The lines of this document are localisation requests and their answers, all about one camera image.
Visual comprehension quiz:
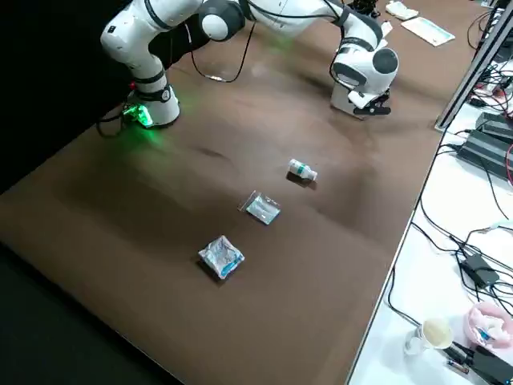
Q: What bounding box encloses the black power adapter brick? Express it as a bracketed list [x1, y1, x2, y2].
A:
[458, 252, 500, 288]

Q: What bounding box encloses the crumpled white gauze packet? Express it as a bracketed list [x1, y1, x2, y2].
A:
[197, 234, 246, 281]

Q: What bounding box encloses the black arm base cable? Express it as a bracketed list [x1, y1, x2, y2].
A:
[95, 107, 130, 140]

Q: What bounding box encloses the clear teal bandage packet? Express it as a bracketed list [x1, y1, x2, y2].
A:
[236, 189, 283, 226]

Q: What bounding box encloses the black desk cable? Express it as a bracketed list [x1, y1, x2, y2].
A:
[386, 264, 422, 326]

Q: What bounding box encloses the white side desk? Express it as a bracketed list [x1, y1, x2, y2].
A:
[346, 0, 513, 385]

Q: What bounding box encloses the black marker pen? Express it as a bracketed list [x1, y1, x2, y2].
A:
[442, 341, 476, 363]

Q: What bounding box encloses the black flat device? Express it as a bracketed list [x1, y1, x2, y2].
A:
[467, 343, 513, 385]

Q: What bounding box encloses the long white blue flat packet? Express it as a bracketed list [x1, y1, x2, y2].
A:
[400, 16, 457, 47]

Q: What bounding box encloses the white disinfectant bottle teal label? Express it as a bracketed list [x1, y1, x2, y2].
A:
[286, 158, 319, 182]

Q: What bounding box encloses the white plastic hinged box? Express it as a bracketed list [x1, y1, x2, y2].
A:
[385, 0, 420, 21]

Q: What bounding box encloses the white paper cup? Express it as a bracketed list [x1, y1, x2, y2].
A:
[403, 318, 455, 356]

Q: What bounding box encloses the aluminium first-aid case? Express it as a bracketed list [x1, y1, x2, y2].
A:
[329, 79, 386, 121]

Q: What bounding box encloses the pink bowl with tissues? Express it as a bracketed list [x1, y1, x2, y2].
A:
[464, 301, 513, 355]

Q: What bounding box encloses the large black power supply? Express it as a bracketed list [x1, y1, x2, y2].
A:
[456, 128, 513, 182]

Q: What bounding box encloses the small black power supply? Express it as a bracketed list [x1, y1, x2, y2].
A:
[475, 111, 513, 140]

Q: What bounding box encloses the aluminium frame post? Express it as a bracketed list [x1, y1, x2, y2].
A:
[434, 0, 513, 132]

